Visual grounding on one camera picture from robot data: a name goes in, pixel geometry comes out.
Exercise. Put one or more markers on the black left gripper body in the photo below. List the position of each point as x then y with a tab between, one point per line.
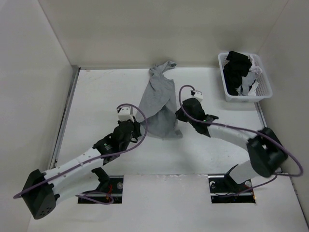
135	134

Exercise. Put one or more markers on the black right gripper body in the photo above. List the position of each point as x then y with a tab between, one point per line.
181	116

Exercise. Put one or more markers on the grey tank top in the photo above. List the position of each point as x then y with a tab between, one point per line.
158	104

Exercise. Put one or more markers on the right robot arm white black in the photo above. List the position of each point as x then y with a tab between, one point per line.
264	156

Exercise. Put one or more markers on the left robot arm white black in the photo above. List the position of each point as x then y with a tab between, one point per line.
43	191

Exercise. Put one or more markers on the white tank top in basket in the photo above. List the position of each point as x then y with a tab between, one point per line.
249	83

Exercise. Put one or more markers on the black tank top in basket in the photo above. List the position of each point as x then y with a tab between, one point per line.
237	67

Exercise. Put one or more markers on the white perforated plastic basket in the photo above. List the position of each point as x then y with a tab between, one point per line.
262	91

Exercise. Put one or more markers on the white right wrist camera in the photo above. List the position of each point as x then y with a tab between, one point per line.
197	95

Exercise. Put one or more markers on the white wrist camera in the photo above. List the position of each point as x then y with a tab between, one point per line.
125	113
197	95

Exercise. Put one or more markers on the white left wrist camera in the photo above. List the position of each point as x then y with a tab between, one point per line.
125	113

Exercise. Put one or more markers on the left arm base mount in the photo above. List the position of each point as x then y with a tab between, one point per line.
108	194

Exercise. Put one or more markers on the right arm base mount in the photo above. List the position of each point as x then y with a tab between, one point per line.
223	190

